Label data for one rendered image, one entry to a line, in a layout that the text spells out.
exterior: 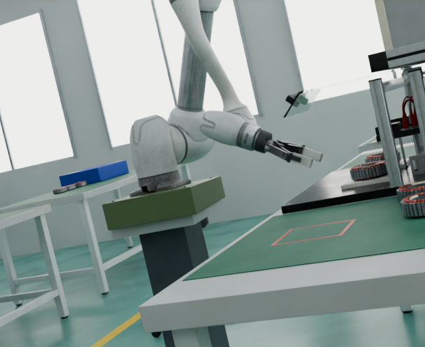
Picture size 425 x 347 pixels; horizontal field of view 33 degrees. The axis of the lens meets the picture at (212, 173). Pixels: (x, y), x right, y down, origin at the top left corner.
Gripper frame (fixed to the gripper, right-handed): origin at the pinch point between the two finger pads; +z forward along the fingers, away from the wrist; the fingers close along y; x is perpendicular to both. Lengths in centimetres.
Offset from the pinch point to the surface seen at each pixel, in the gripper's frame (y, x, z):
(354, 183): 31.8, 4.2, 19.3
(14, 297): -150, -189, -194
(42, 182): -448, -226, -376
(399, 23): 35, 49, 18
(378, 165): 28.4, 10.7, 23.6
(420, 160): 28.1, 15.9, 33.8
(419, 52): 46, 44, 26
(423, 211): 81, 15, 41
